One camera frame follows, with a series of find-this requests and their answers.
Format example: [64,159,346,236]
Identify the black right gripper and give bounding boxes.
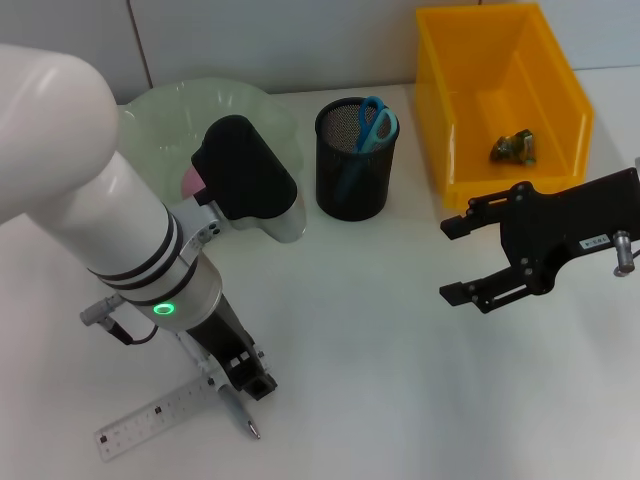
[439,167,640,316]

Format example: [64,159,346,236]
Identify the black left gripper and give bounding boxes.
[186,294,278,402]

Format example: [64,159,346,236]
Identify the green plastic wrapper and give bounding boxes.
[488,128,539,167]

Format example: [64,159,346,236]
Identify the clear plastic ruler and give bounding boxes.
[95,377,221,462]

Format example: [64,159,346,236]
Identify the blue scissors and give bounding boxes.
[334,96,400,201]

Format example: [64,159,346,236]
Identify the grey clear ballpoint pen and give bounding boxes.
[174,329,261,442]

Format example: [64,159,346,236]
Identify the black mesh pen holder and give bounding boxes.
[314,96,400,221]

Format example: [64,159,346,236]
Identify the green glass fruit bowl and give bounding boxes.
[117,79,307,236]

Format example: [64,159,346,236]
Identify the yellow plastic bin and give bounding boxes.
[414,2,596,211]

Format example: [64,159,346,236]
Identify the black cable with silver plug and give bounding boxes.
[79,294,160,347]

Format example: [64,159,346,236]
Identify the black white wrist camera box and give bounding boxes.
[190,114,307,245]

